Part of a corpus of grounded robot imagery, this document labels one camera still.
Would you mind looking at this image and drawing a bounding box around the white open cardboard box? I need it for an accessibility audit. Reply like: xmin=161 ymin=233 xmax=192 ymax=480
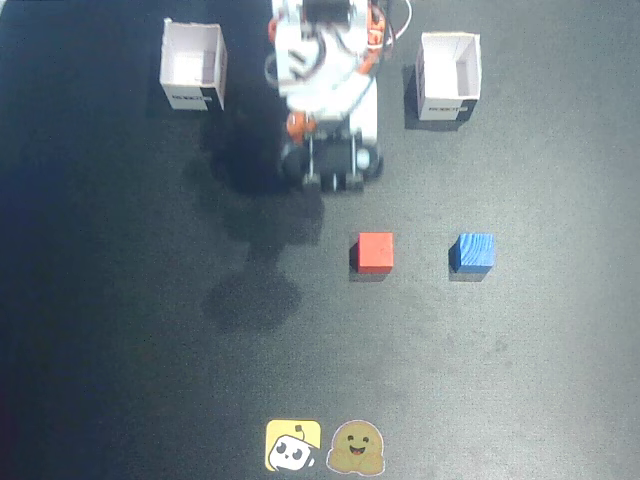
xmin=415 ymin=31 xmax=483 ymax=122
xmin=158 ymin=18 xmax=229 ymax=112

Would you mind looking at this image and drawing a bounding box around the blue wooden cube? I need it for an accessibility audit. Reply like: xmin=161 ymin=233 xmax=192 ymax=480
xmin=448 ymin=232 xmax=497 ymax=275

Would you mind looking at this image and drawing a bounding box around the white cable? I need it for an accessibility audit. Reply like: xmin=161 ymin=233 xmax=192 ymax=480
xmin=383 ymin=0 xmax=415 ymax=51

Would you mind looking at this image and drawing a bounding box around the red wooden cube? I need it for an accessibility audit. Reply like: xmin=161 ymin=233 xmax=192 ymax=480
xmin=356 ymin=231 xmax=395 ymax=275

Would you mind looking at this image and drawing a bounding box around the yellow robot face sticker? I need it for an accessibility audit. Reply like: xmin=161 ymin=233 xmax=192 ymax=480
xmin=264 ymin=418 xmax=322 ymax=473

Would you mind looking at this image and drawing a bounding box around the brown hugging face sticker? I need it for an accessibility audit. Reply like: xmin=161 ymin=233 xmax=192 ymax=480
xmin=325 ymin=419 xmax=387 ymax=476

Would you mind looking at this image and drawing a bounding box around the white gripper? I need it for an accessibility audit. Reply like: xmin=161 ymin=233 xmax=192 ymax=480
xmin=282 ymin=69 xmax=385 ymax=179

